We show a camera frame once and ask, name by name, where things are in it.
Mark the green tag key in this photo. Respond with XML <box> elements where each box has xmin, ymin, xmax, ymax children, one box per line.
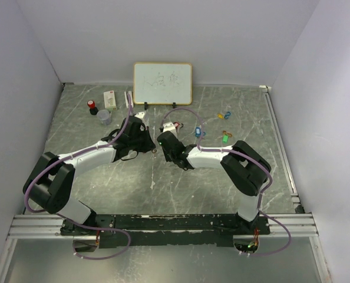
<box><xmin>222</xmin><ymin>135</ymin><xmax>230</xmax><ymax>143</ymax></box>

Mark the blue tag key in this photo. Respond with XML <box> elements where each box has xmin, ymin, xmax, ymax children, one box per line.
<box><xmin>195</xmin><ymin>127</ymin><xmax>202</xmax><ymax>137</ymax></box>

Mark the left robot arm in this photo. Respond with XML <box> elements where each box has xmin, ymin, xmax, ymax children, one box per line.
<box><xmin>23</xmin><ymin>111</ymin><xmax>156</xmax><ymax>235</ymax></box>

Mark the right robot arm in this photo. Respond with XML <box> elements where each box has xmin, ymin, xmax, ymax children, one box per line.
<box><xmin>157</xmin><ymin>131</ymin><xmax>273</xmax><ymax>235</ymax></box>

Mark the clear plastic cup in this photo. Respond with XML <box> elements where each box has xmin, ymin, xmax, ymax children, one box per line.
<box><xmin>97</xmin><ymin>109</ymin><xmax>111</xmax><ymax>126</ymax></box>

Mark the white green box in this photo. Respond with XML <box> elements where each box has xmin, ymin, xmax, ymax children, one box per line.
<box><xmin>103</xmin><ymin>90</ymin><xmax>117</xmax><ymax>111</ymax></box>

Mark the red black stamp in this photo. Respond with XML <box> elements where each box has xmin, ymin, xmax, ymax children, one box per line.
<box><xmin>87</xmin><ymin>100</ymin><xmax>98</xmax><ymax>116</ymax></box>

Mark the small whiteboard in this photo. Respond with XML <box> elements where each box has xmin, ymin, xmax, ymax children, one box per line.
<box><xmin>133</xmin><ymin>62</ymin><xmax>193</xmax><ymax>106</ymax></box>

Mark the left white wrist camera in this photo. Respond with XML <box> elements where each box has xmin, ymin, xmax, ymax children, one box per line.
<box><xmin>134</xmin><ymin>111</ymin><xmax>148</xmax><ymax>123</ymax></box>

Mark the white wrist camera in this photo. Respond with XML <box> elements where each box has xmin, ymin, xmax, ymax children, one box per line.
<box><xmin>160</xmin><ymin>122</ymin><xmax>178</xmax><ymax>137</ymax></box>
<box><xmin>134</xmin><ymin>111</ymin><xmax>148</xmax><ymax>123</ymax></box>

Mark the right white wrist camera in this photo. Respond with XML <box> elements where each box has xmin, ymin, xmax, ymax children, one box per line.
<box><xmin>160</xmin><ymin>122</ymin><xmax>178</xmax><ymax>137</ymax></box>

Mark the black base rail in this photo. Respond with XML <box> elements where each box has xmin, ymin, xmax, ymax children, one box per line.
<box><xmin>60</xmin><ymin>213</ymin><xmax>270</xmax><ymax>248</ymax></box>

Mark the right aluminium side rail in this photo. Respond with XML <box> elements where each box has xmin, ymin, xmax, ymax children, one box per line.
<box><xmin>259</xmin><ymin>85</ymin><xmax>332</xmax><ymax>282</ymax></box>

